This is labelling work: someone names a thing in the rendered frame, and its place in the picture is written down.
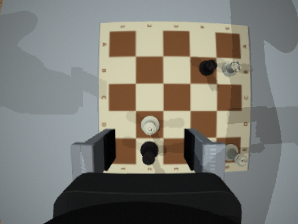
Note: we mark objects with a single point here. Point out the chessboard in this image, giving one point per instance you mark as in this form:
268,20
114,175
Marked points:
152,69

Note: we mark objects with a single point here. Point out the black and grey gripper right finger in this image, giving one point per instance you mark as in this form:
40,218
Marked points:
203,155

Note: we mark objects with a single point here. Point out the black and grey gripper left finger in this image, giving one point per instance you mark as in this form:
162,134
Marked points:
94,155

